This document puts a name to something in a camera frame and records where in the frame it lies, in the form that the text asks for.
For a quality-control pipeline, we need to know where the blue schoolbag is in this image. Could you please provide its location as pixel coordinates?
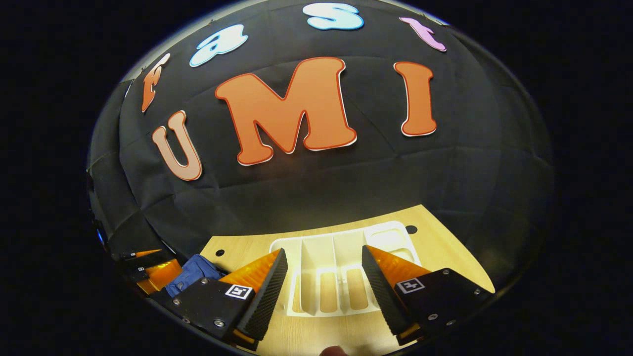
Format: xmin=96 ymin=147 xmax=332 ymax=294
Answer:
xmin=164 ymin=254 xmax=224 ymax=298

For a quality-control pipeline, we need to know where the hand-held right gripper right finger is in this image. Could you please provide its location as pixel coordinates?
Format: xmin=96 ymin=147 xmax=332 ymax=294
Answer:
xmin=361 ymin=244 xmax=496 ymax=346

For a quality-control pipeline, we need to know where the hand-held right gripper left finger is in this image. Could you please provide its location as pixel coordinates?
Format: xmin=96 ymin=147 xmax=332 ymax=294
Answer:
xmin=165 ymin=248 xmax=289 ymax=351

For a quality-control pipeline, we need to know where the black backdrop cloth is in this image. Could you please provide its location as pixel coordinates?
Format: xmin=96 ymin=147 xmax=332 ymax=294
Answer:
xmin=87 ymin=0 xmax=555 ymax=298

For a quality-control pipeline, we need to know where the white bookshelf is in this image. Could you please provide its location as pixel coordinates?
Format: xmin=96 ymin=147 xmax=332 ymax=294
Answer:
xmin=269 ymin=221 xmax=422 ymax=317

